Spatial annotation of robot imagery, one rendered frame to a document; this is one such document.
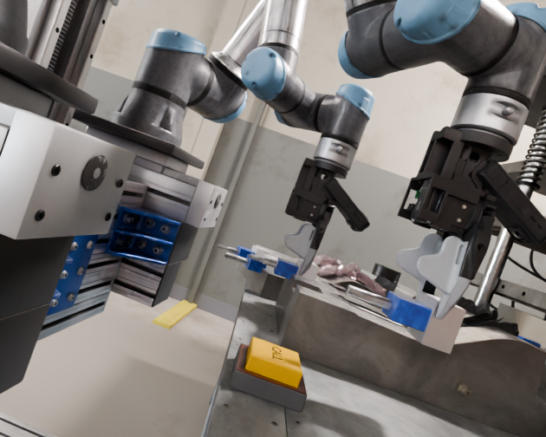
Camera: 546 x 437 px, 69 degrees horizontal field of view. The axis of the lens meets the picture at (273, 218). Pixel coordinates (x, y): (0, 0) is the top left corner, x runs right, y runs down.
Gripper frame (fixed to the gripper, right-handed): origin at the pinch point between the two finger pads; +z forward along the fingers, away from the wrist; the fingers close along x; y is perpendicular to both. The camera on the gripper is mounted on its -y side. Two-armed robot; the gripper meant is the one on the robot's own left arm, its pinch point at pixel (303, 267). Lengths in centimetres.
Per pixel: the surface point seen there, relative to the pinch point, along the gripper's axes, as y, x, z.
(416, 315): -9.6, 31.1, -2.8
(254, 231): 13, -252, 14
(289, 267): 3.0, 2.1, 0.7
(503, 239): -75, -69, -28
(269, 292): 3.6, -10.5, 8.9
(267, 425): 3.8, 40.0, 10.4
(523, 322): -78, -47, -3
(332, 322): -4.0, 19.1, 4.0
